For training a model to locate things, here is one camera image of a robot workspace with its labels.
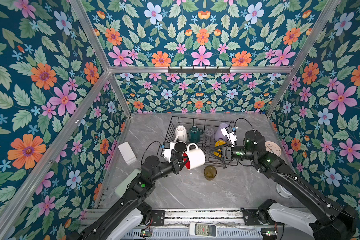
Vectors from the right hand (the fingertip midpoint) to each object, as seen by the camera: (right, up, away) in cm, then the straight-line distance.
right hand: (211, 150), depth 66 cm
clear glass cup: (+3, +6, +29) cm, 30 cm away
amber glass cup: (+2, -17, +21) cm, 27 cm away
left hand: (-9, -3, +1) cm, 10 cm away
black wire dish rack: (+1, -2, +33) cm, 33 cm away
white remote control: (-3, -38, +3) cm, 38 cm away
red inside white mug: (-8, -4, 0) cm, 9 cm away
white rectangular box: (-50, -6, +28) cm, 58 cm away
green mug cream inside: (-7, +6, +28) cm, 29 cm away
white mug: (-16, +6, +28) cm, 32 cm away
